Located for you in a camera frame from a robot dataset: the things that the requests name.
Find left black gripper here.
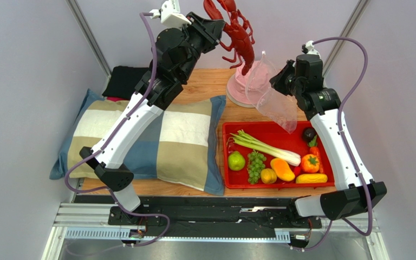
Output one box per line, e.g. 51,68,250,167
175,12,225,83

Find clear zip top bag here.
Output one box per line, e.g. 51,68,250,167
255,51,297,134

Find red toy lobster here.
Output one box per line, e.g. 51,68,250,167
218,1,255,76

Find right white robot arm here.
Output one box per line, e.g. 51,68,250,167
270,54,387,220

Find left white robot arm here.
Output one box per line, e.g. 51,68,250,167
79,12,225,213

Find pink bucket hat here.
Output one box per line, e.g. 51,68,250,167
226,60,276,108

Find dark purple toy fruit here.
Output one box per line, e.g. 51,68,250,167
302,127,317,143

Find toy carrot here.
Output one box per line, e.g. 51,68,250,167
308,135,325,174

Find toy celery stalk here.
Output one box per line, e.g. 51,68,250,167
227,130,301,166

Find red plastic tray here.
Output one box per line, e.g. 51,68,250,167
222,121,335,189

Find orange toy tomato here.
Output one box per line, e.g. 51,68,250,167
301,154,320,173

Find orange toy mango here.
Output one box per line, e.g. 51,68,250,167
270,158,296,181

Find green toy grapes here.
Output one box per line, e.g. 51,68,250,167
247,150,266,185

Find black folded cloth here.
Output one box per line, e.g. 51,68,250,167
102,66,148,102

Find green toy apple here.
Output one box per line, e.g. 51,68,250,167
227,151,246,171

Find yellow toy lemon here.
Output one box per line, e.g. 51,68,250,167
260,168,277,184

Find yellow toy banana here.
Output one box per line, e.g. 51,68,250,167
295,173,328,184

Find plaid patchwork pillow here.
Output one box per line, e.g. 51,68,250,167
49,90,226,196

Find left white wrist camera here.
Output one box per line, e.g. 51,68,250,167
150,0,192,29

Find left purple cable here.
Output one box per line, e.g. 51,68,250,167
63,12,171,248

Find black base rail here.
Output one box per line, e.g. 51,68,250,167
63,194,322,250

